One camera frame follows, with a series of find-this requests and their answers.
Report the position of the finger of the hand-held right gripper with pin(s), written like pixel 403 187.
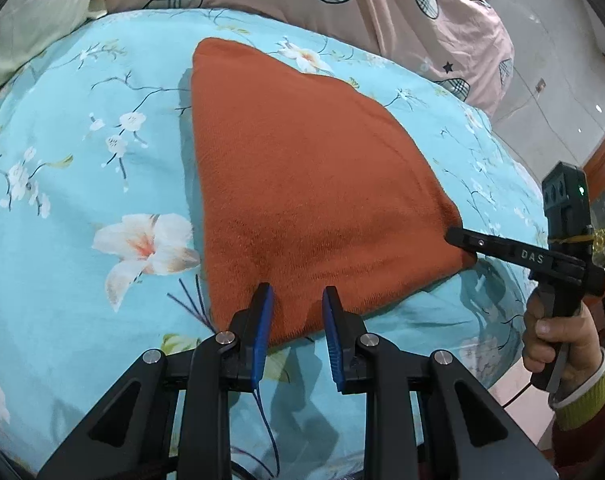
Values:
pixel 487 245

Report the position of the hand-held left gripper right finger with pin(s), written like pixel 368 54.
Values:
pixel 333 340

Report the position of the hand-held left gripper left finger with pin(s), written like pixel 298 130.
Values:
pixel 263 330

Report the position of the orange knit sweater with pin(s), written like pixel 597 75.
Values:
pixel 307 185

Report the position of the person's right hand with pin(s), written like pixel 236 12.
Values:
pixel 584 345

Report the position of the light blue floral quilt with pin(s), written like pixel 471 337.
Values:
pixel 82 185

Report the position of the pink quilt with plaid hearts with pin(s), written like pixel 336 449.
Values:
pixel 382 25

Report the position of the cream pillow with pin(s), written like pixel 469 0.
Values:
pixel 27 35

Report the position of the wall socket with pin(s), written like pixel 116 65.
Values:
pixel 541 85

